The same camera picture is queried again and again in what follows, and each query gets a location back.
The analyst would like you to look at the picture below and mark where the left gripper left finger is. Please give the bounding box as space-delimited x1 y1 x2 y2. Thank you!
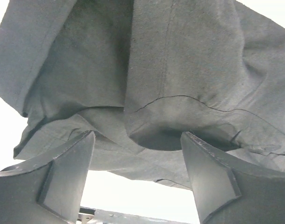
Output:
0 131 95 224

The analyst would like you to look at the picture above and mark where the black long sleeve shirt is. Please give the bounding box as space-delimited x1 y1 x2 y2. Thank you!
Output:
0 0 285 188

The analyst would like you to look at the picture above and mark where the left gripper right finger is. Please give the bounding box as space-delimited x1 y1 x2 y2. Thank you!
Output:
181 132 285 224

